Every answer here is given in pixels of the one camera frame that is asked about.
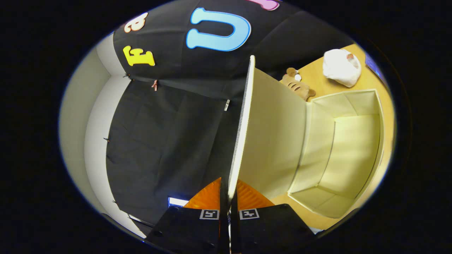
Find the brown striped plush toy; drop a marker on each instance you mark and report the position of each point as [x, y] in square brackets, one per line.
[298, 86]

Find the black backdrop cloth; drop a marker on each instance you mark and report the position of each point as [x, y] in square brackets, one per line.
[169, 141]

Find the red clip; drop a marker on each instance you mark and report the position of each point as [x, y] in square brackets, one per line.
[154, 85]

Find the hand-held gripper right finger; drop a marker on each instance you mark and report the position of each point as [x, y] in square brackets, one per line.
[234, 225]

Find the silver clip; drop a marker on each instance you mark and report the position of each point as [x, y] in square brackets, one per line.
[227, 105]

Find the white plush toy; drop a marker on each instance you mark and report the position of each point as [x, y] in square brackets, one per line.
[340, 68]

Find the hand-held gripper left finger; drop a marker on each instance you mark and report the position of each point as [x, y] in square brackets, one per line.
[224, 225]

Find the grey fabric storage box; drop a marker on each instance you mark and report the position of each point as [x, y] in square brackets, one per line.
[275, 141]

